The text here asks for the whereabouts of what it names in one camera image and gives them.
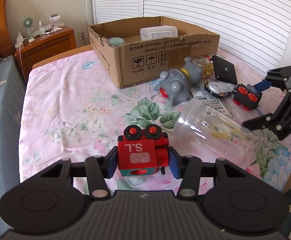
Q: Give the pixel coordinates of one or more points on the wooden nightstand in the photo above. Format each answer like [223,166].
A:
[43,48]

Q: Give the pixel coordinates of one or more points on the pink floral bedsheet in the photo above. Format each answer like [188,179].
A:
[73,110]

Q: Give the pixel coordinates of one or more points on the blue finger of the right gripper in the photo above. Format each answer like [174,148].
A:
[275,78]
[269,121]

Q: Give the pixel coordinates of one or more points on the brown cardboard box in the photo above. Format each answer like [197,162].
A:
[139,61]

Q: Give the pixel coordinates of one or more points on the white louvered closet door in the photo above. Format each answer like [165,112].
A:
[255,31]

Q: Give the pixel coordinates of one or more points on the clear bottle with red cap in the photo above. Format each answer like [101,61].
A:
[206,62]

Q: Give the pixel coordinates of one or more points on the clear plastic jar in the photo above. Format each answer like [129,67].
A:
[203,126]

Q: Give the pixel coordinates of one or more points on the green oval soap case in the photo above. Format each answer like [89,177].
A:
[116,41]

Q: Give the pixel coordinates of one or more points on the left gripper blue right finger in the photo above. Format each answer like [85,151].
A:
[188,169]

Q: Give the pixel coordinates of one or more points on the small green desk fan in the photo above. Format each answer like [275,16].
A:
[27,23]

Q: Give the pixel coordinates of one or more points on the black square device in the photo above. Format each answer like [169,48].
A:
[224,70]

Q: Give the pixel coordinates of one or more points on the black toy train car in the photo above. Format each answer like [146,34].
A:
[248,97]

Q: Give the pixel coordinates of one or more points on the white power strip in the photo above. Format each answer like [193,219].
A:
[19,41]

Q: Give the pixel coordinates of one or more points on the clear spray bottle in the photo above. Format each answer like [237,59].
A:
[41,29]

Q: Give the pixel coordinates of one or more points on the white translucent plastic box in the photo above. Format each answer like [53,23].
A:
[157,32]

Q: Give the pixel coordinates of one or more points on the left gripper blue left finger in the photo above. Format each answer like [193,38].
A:
[98,168]

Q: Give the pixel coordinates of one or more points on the wall power outlet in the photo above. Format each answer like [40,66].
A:
[82,35]

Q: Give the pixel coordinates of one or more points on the red toy train car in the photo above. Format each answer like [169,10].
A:
[142,151]

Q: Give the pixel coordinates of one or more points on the grey cartoon animal figure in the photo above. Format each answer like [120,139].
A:
[175,83]

